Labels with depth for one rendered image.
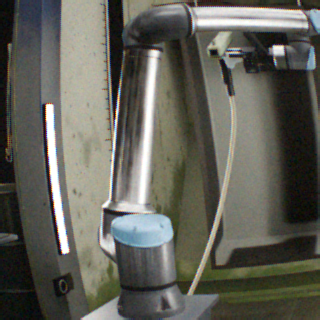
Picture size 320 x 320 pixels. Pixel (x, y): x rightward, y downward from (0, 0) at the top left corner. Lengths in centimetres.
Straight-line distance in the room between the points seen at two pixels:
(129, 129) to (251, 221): 139
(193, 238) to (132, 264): 220
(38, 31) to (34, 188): 68
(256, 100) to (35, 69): 107
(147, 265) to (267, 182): 144
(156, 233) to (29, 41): 121
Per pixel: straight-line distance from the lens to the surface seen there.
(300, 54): 180
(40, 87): 221
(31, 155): 223
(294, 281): 330
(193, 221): 359
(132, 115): 152
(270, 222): 278
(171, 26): 145
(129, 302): 139
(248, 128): 264
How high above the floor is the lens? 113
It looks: 3 degrees down
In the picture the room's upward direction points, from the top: 5 degrees counter-clockwise
